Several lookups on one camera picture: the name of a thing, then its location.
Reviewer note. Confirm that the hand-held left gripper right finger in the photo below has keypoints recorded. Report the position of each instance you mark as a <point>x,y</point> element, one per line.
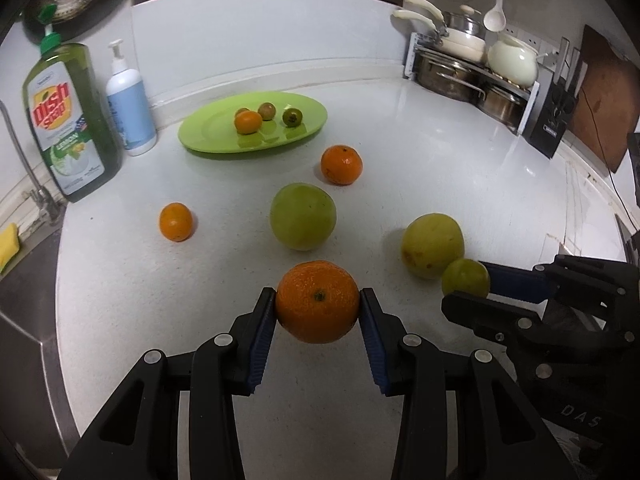
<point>375,345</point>

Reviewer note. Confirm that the white ladle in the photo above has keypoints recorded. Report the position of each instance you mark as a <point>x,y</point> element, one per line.
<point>494,19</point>

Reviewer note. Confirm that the black knife block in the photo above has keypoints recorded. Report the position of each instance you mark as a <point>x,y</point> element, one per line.
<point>552,125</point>

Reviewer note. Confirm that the green apple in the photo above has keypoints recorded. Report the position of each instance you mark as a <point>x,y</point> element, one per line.
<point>302,216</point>

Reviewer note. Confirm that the white blue pump bottle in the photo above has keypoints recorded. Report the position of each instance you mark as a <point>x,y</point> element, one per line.
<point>130,110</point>

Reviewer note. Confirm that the white pot rack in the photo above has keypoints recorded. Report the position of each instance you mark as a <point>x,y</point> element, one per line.
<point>410,55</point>

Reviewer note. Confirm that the green dish soap bottle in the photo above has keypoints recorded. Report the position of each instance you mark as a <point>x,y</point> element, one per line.
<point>65,125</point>

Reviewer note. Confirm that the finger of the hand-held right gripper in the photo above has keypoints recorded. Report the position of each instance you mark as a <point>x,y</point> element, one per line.
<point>515,282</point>
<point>480,315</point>

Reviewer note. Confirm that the yellow-green pear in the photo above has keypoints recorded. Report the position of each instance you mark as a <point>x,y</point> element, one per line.
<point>432,245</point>

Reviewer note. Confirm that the white pan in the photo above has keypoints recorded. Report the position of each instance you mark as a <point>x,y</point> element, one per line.
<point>465,50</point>
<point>425,5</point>

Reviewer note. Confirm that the green plate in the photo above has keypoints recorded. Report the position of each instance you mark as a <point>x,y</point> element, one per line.
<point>215,130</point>

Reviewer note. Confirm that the yellow sponge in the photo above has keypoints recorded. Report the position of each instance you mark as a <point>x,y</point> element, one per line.
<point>7,250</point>

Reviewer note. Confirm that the green grape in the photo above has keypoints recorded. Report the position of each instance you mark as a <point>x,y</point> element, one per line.
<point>291,116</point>
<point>465,277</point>

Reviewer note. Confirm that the thin steel faucet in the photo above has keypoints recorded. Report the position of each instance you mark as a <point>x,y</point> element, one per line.
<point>46,202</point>

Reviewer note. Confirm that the steel sink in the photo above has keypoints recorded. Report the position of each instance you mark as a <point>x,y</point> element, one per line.
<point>25,335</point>

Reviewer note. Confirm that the brown longan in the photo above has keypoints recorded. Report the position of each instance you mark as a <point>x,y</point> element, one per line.
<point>266,110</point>
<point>242,110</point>

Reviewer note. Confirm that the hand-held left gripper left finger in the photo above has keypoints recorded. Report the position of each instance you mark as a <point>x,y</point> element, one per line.
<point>260,340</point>

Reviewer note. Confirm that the white wall socket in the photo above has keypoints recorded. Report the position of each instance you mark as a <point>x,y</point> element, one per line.
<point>545,45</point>

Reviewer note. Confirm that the steel pot with lid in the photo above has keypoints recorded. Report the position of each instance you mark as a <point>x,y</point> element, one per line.
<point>465,21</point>

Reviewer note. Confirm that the white ceramic pot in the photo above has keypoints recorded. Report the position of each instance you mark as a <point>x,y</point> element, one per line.
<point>515,62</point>

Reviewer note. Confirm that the brown wooden board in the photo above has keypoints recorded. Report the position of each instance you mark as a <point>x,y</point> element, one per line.
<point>607,90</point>

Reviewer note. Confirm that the small mandarin orange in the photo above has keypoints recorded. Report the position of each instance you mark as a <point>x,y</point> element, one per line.
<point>175,221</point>
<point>248,122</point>

